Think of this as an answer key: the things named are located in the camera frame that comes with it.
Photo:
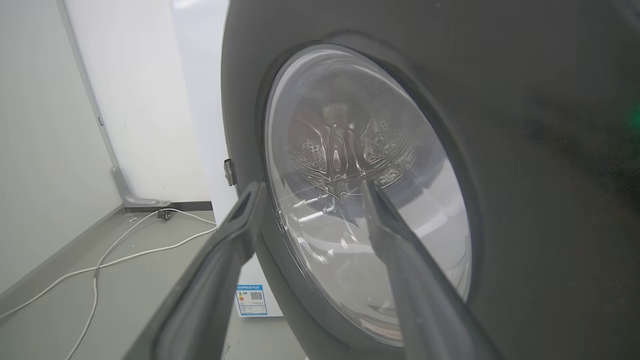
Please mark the grey metal partition post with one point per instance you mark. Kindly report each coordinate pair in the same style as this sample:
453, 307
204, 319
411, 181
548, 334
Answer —
107, 135

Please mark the white washing machine body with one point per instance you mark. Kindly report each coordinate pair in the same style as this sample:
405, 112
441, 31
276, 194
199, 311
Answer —
200, 100

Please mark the blue energy label sticker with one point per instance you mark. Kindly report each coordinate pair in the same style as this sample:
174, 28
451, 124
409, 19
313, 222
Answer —
251, 300

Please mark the small black caster wheel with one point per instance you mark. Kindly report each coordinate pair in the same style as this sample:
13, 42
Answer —
164, 214

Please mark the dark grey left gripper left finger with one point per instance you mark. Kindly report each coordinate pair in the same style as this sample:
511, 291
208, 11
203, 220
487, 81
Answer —
200, 295

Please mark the dark grey washing machine door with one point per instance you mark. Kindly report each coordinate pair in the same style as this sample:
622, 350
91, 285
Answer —
525, 150

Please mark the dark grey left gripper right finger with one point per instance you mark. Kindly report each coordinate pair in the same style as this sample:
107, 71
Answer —
425, 295

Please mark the metal door latch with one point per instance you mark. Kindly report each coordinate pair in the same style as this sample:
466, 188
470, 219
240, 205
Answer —
229, 172

